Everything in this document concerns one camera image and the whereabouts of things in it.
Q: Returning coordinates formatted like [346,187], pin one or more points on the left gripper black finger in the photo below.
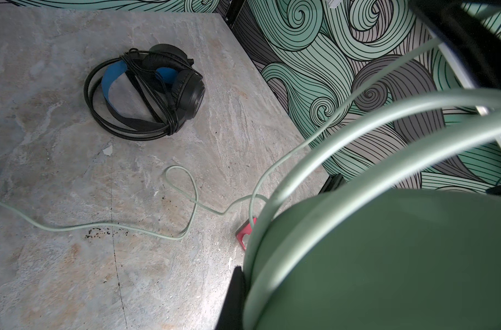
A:
[231,316]

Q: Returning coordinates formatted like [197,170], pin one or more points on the black blue headphones with cable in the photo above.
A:
[163,76]

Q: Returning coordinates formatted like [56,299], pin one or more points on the pink toy on table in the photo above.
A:
[244,231]

